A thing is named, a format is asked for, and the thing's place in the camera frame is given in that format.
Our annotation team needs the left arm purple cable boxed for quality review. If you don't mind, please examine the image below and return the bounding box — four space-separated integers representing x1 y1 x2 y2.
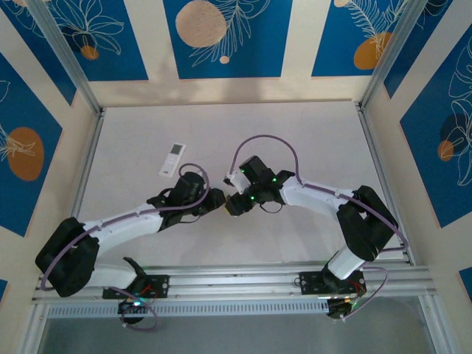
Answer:
40 163 211 331

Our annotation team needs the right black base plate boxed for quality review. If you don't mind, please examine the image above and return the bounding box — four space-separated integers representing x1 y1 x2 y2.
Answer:
299 271 367 296

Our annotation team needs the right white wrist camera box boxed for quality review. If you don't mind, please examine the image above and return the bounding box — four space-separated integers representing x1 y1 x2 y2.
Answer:
222 172 247 195

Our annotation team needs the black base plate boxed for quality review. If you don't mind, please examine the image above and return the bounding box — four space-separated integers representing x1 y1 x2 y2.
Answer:
299 271 367 296
102 274 170 300

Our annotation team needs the aluminium table side rail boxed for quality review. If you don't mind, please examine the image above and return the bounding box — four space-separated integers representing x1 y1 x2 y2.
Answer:
355 102 417 266
72 110 106 222

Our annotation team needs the grey slotted cable duct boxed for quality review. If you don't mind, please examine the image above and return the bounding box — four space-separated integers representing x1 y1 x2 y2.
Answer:
46 299 331 319

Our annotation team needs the aluminium mounting rail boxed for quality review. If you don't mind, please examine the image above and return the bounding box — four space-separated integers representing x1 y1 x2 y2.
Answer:
31 263 438 305

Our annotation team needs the black controller board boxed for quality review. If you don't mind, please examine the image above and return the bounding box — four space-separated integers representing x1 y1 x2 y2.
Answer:
326 297 361 320
117 297 150 316

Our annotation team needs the white remote control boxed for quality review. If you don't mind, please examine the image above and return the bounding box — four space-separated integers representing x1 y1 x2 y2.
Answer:
158 143 187 177

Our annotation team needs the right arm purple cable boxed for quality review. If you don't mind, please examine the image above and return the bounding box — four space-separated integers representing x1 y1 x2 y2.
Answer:
230 134 410 322

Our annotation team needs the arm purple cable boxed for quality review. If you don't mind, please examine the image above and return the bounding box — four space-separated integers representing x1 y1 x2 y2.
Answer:
40 163 211 331
230 134 410 322

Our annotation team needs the left black controller board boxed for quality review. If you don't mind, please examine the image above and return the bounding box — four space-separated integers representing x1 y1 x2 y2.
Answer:
117 297 150 316

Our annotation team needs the aluminium frame post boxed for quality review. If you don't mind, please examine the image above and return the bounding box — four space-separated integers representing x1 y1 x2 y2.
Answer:
358 0 434 111
26 0 106 117

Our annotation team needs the right black controller board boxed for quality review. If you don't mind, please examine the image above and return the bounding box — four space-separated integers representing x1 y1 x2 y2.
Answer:
326 297 361 320

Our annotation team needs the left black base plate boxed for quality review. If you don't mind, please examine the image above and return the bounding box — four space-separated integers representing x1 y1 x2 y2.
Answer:
102 274 170 300

